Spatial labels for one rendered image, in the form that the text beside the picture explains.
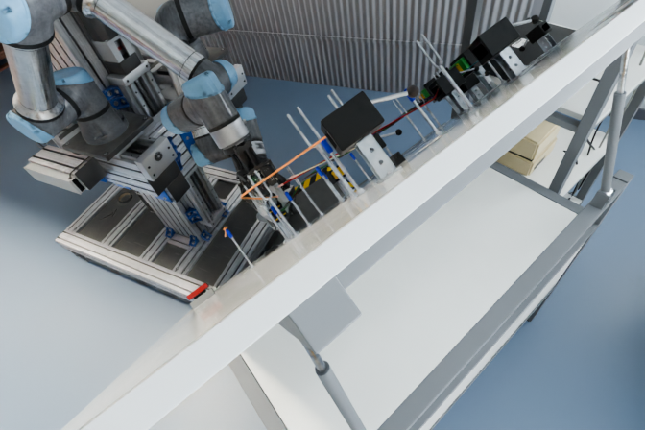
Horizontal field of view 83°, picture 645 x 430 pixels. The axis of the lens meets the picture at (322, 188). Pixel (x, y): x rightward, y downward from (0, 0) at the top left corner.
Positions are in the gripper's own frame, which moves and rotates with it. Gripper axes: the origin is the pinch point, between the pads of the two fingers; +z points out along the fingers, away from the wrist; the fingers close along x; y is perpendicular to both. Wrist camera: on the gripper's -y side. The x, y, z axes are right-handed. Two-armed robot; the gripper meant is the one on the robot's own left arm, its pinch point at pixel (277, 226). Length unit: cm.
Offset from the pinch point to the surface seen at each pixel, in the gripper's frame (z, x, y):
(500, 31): -16, 67, 18
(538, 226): 23, 60, -56
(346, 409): 34, 29, 33
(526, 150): -4, 65, -82
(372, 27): -139, -2, -183
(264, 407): 44.7, -12.3, 9.8
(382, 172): 3, 51, 46
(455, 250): 23, 36, -40
